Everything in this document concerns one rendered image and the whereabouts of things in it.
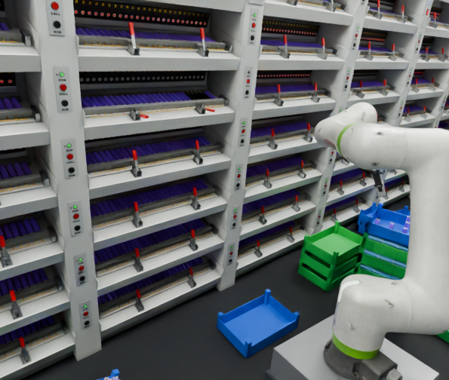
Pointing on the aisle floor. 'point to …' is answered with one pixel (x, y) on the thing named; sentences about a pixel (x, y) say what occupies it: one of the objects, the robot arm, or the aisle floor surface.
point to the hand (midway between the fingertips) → (379, 186)
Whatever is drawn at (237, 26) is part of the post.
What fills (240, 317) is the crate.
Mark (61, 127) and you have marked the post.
